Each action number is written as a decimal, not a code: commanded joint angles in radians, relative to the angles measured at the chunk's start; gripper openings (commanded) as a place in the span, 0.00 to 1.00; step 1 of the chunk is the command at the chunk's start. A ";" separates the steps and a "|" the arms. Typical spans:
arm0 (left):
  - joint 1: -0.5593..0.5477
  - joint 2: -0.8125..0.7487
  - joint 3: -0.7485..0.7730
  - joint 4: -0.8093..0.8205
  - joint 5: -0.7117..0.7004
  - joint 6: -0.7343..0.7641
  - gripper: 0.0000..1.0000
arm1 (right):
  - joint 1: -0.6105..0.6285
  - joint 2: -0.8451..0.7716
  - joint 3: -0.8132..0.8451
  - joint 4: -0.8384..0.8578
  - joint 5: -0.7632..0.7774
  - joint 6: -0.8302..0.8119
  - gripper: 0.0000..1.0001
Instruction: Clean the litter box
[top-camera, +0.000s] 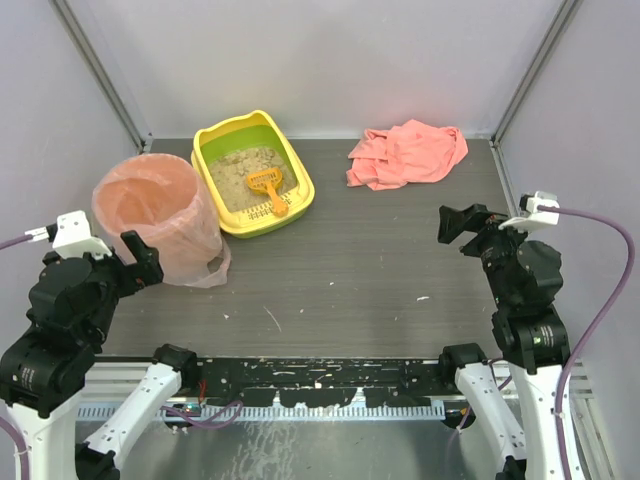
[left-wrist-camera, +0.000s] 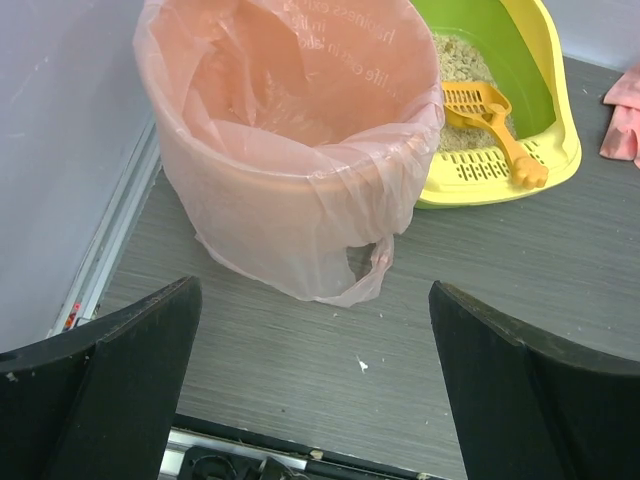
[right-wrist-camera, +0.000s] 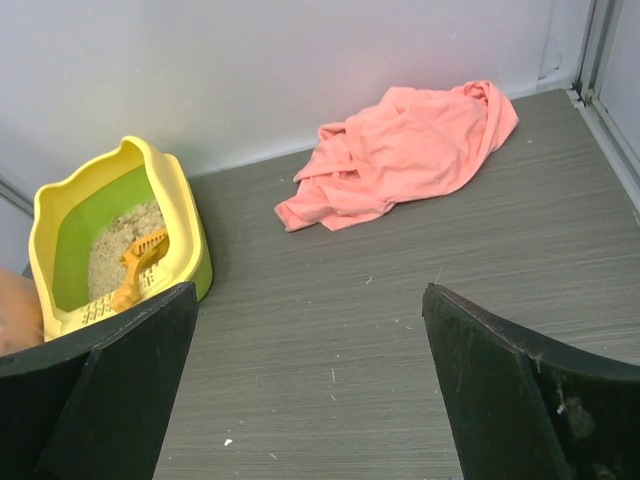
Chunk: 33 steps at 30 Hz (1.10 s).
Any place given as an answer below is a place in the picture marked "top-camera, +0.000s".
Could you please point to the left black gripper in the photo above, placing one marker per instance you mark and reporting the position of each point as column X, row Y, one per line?
column 133, row 270

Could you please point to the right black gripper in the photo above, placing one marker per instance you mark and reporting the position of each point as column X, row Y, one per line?
column 476, row 232

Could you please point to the bin with pink bag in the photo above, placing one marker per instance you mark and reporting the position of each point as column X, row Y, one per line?
column 163, row 199

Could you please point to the yellow green litter box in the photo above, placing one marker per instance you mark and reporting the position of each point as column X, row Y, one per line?
column 254, row 129

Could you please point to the orange litter scoop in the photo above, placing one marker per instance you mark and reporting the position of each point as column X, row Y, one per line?
column 266, row 182

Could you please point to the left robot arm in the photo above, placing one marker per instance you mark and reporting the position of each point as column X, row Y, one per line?
column 43, row 374

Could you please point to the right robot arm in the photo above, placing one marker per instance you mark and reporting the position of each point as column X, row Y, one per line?
column 524, row 278

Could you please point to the cat litter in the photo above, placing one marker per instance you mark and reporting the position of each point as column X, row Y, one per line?
column 229, row 173

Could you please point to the pink cloth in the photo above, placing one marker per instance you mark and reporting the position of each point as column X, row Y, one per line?
column 413, row 152

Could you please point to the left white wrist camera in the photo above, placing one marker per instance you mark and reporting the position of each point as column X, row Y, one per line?
column 71, row 237

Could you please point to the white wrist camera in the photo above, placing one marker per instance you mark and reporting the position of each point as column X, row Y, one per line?
column 536, row 213
column 71, row 237

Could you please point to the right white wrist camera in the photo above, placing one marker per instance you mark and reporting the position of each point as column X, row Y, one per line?
column 536, row 213

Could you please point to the slotted cable duct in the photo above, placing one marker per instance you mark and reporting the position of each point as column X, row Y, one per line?
column 101, row 412

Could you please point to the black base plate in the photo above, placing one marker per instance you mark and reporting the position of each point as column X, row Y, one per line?
column 316, row 382

